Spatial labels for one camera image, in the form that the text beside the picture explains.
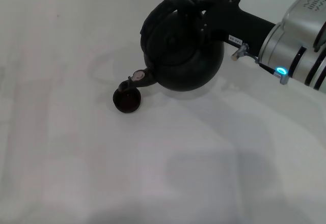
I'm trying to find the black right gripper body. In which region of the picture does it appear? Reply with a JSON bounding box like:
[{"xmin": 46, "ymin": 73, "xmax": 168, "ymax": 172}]
[{"xmin": 210, "ymin": 3, "xmax": 277, "ymax": 50}]

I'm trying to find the black round teapot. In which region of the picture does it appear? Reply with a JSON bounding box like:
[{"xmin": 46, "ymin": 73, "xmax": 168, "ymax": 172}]
[{"xmin": 118, "ymin": 0, "xmax": 225, "ymax": 93}]

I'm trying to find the small dark teacup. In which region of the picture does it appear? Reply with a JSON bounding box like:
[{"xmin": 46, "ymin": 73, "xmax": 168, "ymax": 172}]
[{"xmin": 113, "ymin": 86, "xmax": 142, "ymax": 114}]

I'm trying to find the grey gripper cable with connector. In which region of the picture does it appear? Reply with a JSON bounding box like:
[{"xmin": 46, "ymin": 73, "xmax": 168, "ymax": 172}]
[{"xmin": 231, "ymin": 43, "xmax": 289, "ymax": 86}]

